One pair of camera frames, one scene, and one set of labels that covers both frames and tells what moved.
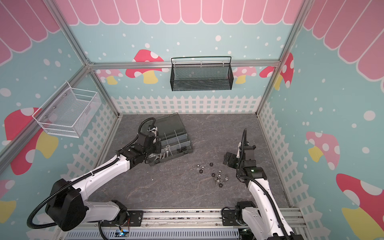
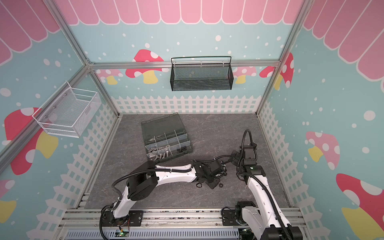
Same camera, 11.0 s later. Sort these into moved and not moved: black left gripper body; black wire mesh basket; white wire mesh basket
Moved: black left gripper body
Not moved: black wire mesh basket; white wire mesh basket
